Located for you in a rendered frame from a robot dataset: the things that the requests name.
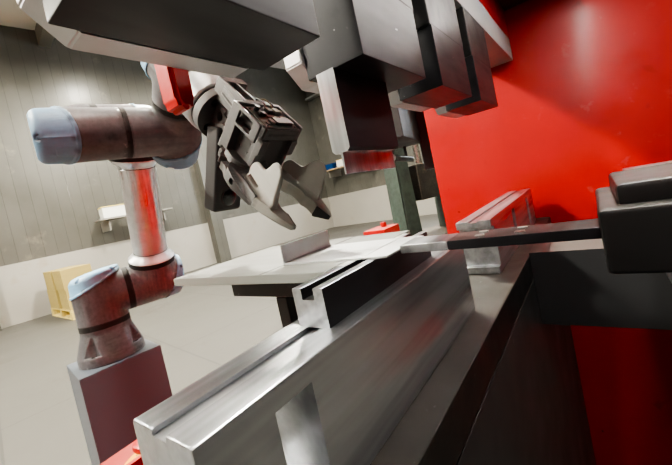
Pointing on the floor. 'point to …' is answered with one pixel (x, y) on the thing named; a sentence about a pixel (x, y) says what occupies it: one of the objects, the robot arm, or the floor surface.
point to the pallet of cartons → (61, 306)
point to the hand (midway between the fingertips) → (303, 220)
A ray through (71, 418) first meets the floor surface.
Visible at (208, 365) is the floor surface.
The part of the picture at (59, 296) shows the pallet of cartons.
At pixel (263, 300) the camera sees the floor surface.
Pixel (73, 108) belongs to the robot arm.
